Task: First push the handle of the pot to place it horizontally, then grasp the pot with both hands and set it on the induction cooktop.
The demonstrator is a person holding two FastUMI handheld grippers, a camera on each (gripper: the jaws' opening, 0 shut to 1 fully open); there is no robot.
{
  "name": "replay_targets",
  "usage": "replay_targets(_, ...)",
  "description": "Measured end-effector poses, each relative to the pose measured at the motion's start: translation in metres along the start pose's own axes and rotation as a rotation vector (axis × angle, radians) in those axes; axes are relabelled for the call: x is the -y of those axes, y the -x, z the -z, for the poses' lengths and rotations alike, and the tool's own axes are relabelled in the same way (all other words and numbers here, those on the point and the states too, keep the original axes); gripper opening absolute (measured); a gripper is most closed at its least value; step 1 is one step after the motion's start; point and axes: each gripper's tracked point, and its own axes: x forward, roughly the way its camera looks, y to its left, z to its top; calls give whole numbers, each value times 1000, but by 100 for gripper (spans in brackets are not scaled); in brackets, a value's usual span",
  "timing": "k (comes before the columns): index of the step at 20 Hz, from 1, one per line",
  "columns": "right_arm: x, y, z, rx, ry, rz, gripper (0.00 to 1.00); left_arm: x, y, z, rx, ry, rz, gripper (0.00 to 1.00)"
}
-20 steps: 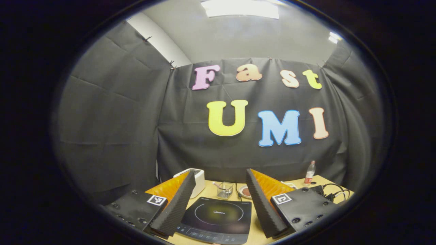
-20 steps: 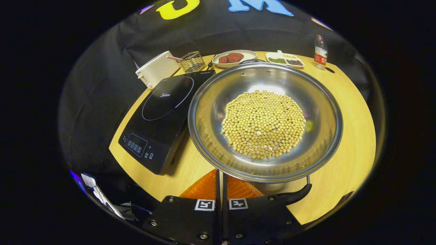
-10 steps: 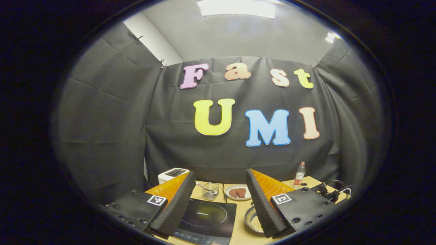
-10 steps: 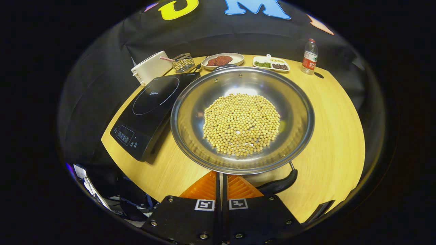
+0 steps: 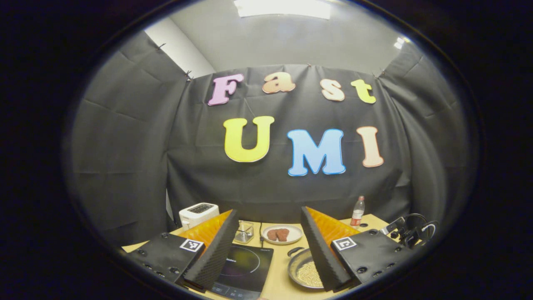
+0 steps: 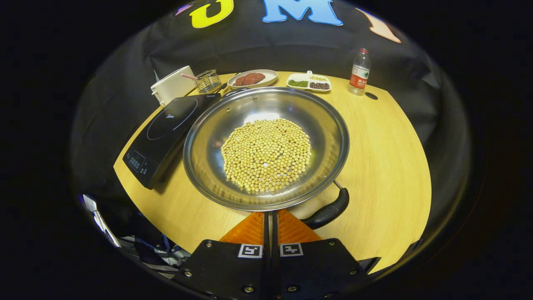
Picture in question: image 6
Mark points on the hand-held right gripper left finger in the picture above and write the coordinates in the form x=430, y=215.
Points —
x=233, y=266

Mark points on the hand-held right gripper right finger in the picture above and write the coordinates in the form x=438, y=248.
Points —
x=312, y=266

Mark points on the stainless steel pot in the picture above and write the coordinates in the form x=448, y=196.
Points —
x=208, y=137

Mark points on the black induction cooktop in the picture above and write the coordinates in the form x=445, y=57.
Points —
x=166, y=129

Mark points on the dark striped cloth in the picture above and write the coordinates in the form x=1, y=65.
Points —
x=154, y=250

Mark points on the pile of yellow soybeans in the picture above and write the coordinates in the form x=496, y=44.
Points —
x=266, y=156

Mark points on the black table grommet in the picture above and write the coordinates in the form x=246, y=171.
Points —
x=371, y=96

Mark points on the white divided bean dish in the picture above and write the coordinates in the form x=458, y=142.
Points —
x=309, y=81

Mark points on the brown meat slice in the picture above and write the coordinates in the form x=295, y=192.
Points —
x=257, y=77
x=241, y=80

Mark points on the white toaster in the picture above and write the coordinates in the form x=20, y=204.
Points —
x=173, y=85

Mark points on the white round plate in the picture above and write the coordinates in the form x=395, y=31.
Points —
x=270, y=76

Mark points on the pink stick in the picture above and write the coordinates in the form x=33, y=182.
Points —
x=189, y=76

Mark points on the clear plastic water bottle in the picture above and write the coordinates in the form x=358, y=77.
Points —
x=359, y=73

